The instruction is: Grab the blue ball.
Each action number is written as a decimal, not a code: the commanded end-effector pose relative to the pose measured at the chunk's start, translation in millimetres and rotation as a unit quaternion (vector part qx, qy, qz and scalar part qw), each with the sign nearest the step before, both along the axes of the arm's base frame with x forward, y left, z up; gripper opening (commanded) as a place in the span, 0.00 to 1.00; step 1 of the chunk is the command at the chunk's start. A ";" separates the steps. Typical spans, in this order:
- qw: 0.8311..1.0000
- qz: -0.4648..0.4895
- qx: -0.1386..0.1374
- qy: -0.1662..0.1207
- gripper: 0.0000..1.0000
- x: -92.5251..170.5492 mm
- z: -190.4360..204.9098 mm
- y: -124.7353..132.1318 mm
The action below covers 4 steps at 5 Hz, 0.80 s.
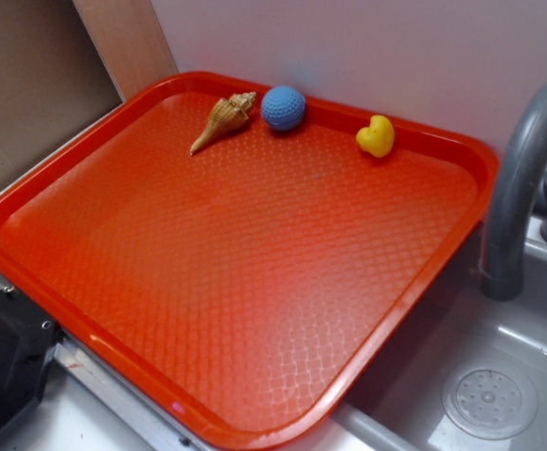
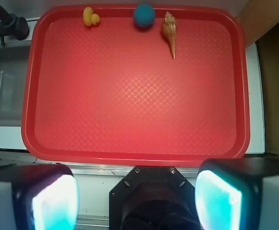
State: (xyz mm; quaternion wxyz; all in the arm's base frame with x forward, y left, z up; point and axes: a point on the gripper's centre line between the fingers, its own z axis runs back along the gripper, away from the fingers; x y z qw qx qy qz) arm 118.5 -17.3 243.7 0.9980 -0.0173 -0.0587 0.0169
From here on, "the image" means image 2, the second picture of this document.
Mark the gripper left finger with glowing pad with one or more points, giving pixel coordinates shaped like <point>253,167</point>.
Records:
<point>38,197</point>

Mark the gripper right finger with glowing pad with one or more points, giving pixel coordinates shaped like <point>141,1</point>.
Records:
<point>238,194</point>

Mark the blue dimpled ball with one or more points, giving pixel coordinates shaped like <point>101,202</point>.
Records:
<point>144,15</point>

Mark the red plastic tray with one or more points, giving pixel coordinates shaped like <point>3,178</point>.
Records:
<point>113,94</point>

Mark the grey sink basin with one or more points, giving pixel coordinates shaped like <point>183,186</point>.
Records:
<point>13,69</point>

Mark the black faucet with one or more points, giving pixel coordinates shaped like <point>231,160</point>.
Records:
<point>11,25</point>

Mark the brown spiral seashell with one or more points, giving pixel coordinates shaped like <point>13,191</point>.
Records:
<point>169,31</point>

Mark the yellow rubber duck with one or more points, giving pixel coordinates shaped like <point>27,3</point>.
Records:
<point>89,17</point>

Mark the black octagonal mount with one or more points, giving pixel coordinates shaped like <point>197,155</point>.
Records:
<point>153,198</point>

